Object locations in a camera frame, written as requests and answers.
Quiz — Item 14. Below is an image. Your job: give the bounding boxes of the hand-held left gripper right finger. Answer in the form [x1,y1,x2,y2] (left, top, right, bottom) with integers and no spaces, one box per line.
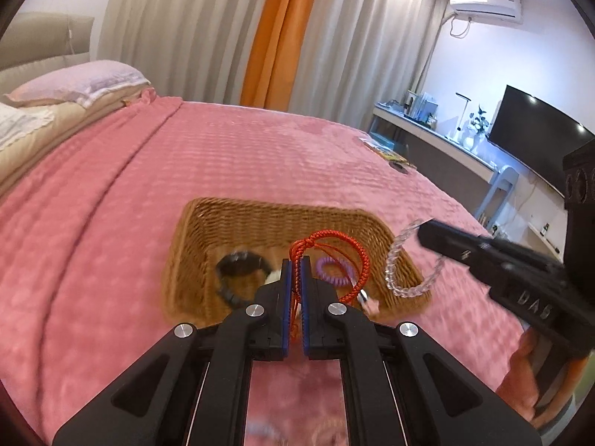
[299,255,544,446]

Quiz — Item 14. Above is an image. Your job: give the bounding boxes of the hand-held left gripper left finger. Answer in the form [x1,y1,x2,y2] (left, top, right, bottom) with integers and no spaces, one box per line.
[53,258,293,446]

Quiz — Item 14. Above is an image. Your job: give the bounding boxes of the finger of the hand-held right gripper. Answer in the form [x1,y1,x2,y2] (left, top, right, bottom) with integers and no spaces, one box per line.
[424,219,513,262]
[417,231,502,290]

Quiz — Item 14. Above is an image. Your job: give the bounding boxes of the red braided cord bracelet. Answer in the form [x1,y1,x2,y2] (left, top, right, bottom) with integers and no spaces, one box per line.
[287,229,373,340]

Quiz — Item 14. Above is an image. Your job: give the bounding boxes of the clear crystal bead bracelet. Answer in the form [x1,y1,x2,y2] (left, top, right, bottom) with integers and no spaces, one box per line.
[383,217,447,298]

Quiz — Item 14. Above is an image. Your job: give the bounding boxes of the brown wicker basket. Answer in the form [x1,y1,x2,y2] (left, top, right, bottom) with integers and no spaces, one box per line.
[160,197,435,330]

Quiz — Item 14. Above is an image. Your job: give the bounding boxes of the pale blue chair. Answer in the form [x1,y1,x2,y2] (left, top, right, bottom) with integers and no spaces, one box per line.
[476,165,520,230]

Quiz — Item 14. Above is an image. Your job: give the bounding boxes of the white vase with flowers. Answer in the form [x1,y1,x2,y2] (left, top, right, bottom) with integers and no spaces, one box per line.
[462,106,491,153]

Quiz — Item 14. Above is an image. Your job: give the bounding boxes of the white long desk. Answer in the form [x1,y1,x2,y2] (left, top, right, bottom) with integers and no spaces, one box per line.
[369,102,517,187]

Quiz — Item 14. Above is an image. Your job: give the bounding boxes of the yellow book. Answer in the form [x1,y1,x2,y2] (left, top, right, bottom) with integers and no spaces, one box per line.
[358,137,410,165]

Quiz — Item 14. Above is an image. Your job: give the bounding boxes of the black flat television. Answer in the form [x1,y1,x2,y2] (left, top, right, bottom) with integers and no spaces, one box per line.
[487,84,595,198]

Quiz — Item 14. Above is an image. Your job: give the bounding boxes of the slim desk lamp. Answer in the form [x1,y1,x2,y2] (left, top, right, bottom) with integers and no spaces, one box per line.
[454,92,472,133]

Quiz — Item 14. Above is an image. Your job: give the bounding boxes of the books on desk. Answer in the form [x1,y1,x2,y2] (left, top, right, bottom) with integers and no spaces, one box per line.
[404,90,440,126]

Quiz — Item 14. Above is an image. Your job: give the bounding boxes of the pink fleece blanket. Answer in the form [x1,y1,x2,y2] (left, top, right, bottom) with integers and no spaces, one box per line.
[0,95,549,446]

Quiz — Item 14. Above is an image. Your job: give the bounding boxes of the beige curtain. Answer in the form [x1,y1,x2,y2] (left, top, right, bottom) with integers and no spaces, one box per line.
[97,0,280,103]
[288,0,449,131]

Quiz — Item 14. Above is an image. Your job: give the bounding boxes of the white air conditioner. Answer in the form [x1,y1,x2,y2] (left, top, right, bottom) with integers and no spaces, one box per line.
[448,0,524,24]

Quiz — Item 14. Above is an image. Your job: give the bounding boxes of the orange curtain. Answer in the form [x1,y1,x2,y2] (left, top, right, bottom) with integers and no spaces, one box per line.
[239,0,328,110]

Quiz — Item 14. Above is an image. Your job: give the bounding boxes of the beige folded quilt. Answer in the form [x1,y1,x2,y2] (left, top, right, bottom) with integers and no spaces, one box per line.
[0,86,154,196]

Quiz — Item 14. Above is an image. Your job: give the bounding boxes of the lilac pillow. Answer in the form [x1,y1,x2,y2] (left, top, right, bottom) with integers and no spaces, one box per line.
[4,59,152,107]

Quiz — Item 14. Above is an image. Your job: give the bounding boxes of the white floral pillow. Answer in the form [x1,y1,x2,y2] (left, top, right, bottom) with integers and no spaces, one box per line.
[0,102,57,152]

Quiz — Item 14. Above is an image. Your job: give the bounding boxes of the beige padded headboard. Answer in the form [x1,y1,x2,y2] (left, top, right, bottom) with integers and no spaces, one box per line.
[0,13,96,87]

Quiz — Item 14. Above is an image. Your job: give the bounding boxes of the purple spiral hair tie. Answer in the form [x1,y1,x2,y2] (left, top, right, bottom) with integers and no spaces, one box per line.
[315,255,356,285]

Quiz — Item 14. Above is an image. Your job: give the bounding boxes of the black bead bracelet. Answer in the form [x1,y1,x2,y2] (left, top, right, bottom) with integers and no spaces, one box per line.
[215,251,273,310]

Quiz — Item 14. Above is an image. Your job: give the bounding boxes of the air conditioner cable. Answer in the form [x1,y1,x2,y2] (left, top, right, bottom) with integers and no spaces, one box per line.
[448,14,475,39]

